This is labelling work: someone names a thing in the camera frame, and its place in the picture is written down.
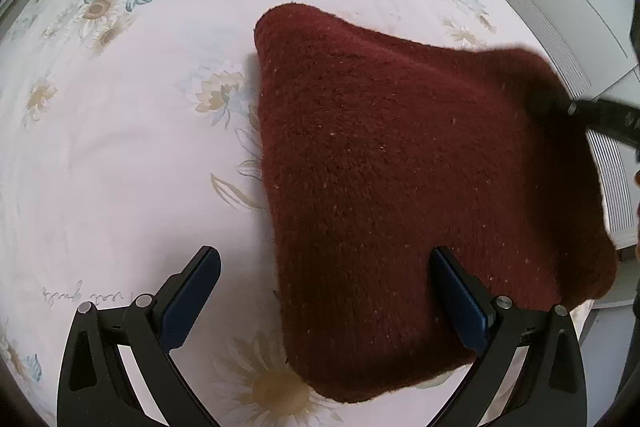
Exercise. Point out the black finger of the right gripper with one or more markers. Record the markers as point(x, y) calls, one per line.
point(616, 120)

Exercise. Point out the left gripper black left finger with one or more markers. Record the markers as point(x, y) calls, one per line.
point(94, 388)

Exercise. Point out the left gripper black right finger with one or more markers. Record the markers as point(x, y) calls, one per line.
point(528, 368)

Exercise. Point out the dark red knitted sweater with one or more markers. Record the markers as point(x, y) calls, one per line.
point(377, 149)

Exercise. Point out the white louvered wardrobe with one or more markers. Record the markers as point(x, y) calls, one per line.
point(565, 6)

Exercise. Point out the floral white bed sheet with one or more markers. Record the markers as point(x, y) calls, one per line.
point(129, 139)

